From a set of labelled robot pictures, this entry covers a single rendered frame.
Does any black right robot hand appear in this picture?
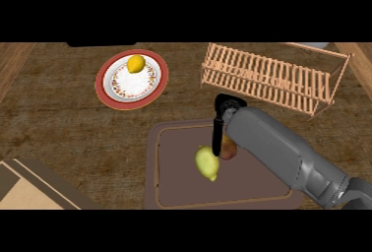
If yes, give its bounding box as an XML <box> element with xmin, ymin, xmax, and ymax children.
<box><xmin>212</xmin><ymin>93</ymin><xmax>249</xmax><ymax>157</ymax></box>

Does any yellow-green pear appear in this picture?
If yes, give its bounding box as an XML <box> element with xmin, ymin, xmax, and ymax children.
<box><xmin>194</xmin><ymin>145</ymin><xmax>222</xmax><ymax>182</ymax></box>

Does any pale wooden tiered shelf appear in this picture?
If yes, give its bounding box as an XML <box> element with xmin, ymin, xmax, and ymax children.
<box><xmin>200</xmin><ymin>41</ymin><xmax>353</xmax><ymax>122</ymax></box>

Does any brown rectangular tray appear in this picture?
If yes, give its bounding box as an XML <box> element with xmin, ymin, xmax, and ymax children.
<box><xmin>142</xmin><ymin>118</ymin><xmax>308</xmax><ymax>211</ymax></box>

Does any brown-orange fruit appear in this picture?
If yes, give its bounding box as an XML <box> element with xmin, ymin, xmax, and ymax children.
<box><xmin>219</xmin><ymin>132</ymin><xmax>240</xmax><ymax>161</ymax></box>

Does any red-rimmed white plate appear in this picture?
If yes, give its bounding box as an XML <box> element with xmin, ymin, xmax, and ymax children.
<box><xmin>95</xmin><ymin>48</ymin><xmax>170</xmax><ymax>111</ymax></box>

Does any yellow lemon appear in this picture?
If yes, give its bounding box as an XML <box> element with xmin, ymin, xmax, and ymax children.
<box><xmin>126</xmin><ymin>54</ymin><xmax>148</xmax><ymax>75</ymax></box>

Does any pale grey object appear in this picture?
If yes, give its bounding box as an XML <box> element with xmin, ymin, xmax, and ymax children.
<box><xmin>300</xmin><ymin>41</ymin><xmax>333</xmax><ymax>49</ymax></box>

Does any brown and tan placemat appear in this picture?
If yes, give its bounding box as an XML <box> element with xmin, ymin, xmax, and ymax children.
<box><xmin>0</xmin><ymin>158</ymin><xmax>101</xmax><ymax>211</ymax></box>

